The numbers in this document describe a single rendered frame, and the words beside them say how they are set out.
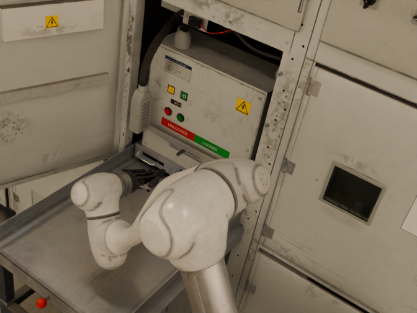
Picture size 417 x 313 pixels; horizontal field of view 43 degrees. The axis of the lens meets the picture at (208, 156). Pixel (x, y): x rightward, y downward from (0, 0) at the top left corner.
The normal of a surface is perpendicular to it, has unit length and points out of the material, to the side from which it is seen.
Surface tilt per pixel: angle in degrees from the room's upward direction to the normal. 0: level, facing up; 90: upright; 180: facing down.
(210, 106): 90
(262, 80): 0
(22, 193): 90
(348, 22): 90
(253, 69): 0
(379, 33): 90
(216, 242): 66
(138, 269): 0
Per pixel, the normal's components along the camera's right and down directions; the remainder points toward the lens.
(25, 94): 0.60, 0.55
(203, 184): 0.22, -0.76
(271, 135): -0.56, 0.41
